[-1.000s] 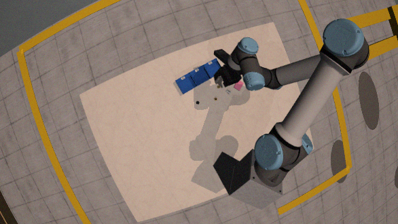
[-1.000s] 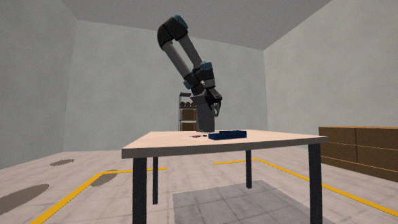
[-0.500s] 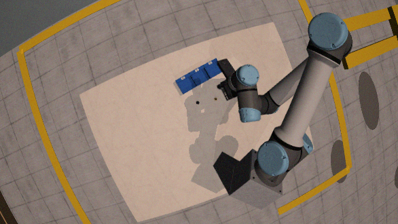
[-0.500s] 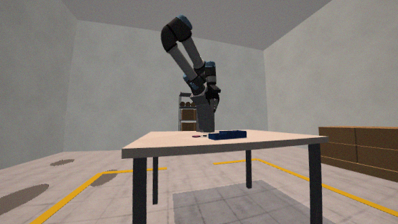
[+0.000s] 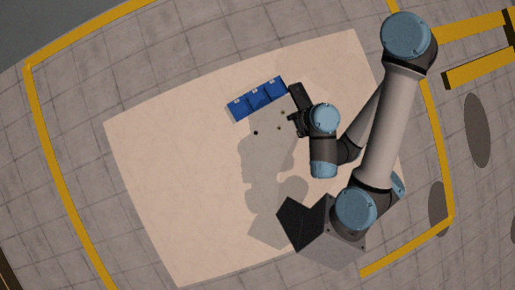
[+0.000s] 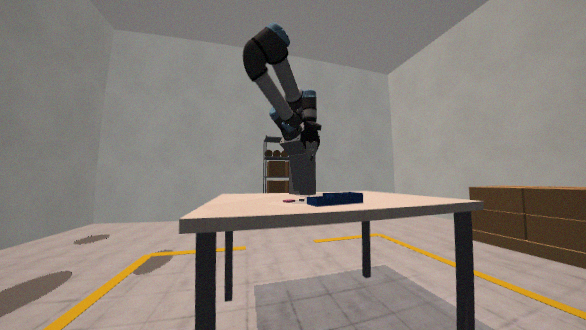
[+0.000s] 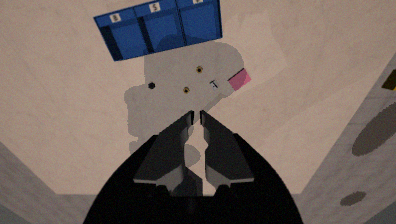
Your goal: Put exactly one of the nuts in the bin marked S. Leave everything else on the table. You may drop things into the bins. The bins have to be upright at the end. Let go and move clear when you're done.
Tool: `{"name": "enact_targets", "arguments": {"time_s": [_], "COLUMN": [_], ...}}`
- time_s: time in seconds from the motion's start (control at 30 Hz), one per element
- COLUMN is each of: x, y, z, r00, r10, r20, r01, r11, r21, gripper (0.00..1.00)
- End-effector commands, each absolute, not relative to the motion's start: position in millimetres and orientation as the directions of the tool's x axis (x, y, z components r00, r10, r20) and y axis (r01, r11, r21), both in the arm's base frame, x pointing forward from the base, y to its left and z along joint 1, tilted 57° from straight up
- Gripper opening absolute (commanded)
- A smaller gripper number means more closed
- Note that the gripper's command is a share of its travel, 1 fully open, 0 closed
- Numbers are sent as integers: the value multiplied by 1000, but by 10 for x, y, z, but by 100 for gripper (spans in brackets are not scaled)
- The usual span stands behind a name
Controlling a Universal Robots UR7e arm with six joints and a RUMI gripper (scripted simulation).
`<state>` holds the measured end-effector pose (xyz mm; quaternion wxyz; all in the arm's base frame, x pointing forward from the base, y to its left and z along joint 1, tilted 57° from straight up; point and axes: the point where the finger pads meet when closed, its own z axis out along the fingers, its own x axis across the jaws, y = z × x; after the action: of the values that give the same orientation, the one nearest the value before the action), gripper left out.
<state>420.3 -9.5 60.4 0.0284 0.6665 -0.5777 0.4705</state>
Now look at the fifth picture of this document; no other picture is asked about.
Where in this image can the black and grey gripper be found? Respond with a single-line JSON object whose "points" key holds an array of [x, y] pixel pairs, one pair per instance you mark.
{"points": [[295, 116]]}

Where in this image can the blue rack of bins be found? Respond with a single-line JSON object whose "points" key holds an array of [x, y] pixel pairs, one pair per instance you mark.
{"points": [[257, 98]]}

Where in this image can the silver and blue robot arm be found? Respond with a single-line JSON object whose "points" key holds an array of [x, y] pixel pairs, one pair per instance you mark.
{"points": [[380, 126]]}

